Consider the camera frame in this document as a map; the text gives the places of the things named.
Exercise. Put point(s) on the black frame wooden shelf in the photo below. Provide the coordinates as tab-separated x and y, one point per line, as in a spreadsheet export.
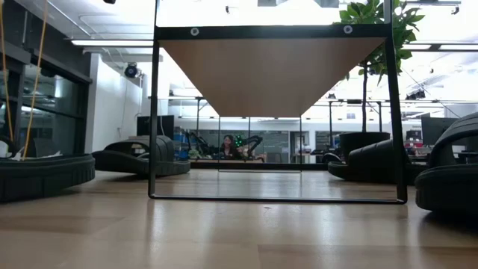
269	74

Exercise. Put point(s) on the black rubber slide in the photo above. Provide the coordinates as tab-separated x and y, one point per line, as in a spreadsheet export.
448	190
369	168
123	160
45	175

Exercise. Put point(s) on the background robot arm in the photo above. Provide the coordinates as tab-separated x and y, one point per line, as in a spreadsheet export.
248	142

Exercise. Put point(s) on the person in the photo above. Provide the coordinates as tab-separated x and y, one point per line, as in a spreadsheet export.
228	147

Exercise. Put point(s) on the blue storage bins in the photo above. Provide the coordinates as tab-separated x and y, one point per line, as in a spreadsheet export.
181	145

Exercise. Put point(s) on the black monitor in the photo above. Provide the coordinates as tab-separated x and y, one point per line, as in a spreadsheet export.
435	129
164	125

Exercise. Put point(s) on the potted green plant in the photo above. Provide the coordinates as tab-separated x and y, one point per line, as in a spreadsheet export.
362	140

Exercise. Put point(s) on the ceiling light strip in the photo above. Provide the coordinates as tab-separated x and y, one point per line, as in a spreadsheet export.
112	43
440	47

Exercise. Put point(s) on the white crumpled paper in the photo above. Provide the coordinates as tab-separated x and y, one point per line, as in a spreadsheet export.
41	154

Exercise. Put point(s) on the black aluminium rig frame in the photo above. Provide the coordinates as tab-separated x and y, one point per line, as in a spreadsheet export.
261	165

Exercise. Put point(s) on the ceiling mounted black camera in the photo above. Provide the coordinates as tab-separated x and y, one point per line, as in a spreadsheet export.
130	71

